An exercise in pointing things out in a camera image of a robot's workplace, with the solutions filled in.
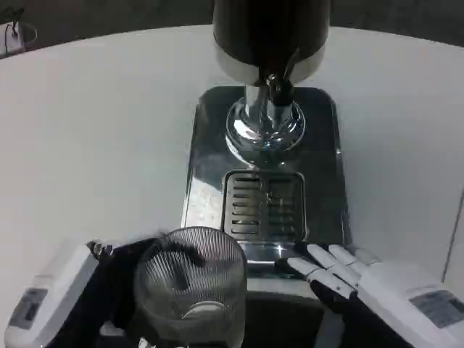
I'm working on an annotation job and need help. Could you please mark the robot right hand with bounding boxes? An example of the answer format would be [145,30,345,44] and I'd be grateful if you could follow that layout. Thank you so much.
[275,243,464,348]

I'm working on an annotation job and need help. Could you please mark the slotted steel drip grid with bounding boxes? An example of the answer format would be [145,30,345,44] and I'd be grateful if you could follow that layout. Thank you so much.
[220,170,308,240]

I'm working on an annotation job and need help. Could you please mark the white object with black cable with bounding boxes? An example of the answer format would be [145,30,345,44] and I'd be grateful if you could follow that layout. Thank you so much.
[0,9,38,55]

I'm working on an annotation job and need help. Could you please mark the black and steel drink dispenser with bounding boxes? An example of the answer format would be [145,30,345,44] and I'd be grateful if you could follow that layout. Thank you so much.
[212,0,326,150]

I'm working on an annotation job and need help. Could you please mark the steel drip tray base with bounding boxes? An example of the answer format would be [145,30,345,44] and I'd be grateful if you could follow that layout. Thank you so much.
[180,86,355,282]

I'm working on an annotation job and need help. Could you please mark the black dispenser tap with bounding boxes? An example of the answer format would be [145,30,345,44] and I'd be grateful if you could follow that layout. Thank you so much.
[264,49,302,107]

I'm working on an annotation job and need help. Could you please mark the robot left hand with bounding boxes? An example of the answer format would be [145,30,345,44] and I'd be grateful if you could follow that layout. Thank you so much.
[0,228,204,348]

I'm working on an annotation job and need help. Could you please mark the clear ribbed glass cup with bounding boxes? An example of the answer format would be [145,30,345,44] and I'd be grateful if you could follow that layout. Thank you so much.
[125,226,248,348]

